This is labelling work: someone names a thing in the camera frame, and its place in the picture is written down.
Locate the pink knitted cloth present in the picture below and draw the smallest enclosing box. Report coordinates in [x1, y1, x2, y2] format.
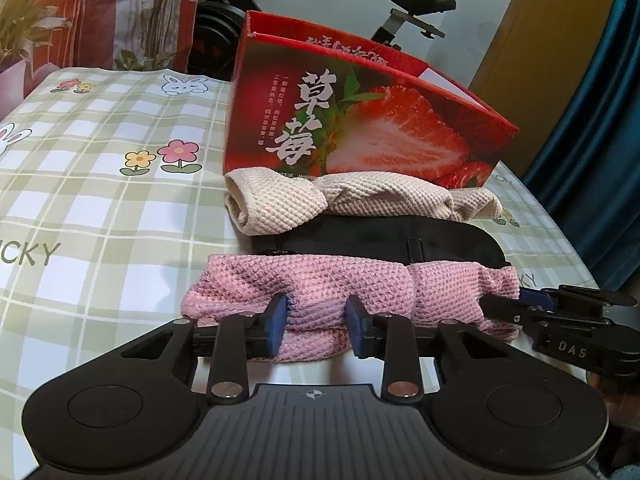
[180, 252, 522, 364]

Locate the person's right hand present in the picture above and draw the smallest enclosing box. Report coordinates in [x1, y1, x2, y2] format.
[599, 393, 639, 479]

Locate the blue curtain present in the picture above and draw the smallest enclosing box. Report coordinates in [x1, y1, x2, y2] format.
[523, 0, 639, 290]

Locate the beige knitted cloth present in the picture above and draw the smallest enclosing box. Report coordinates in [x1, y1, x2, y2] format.
[224, 167, 503, 236]

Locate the green plaid tablecloth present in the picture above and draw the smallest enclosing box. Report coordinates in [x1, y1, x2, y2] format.
[0, 66, 601, 480]

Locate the red strawberry cardboard box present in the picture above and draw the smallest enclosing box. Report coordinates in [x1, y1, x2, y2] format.
[224, 11, 518, 188]

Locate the wooden door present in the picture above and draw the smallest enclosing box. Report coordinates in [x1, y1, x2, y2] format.
[470, 0, 613, 176]

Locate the black exercise bike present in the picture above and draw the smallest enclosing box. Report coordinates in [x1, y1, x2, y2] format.
[186, 0, 458, 82]

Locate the red printed fabric backdrop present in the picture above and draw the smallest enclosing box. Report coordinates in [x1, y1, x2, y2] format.
[0, 0, 216, 122]

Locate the black fabric strap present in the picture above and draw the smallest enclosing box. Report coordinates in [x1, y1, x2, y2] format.
[249, 214, 512, 269]

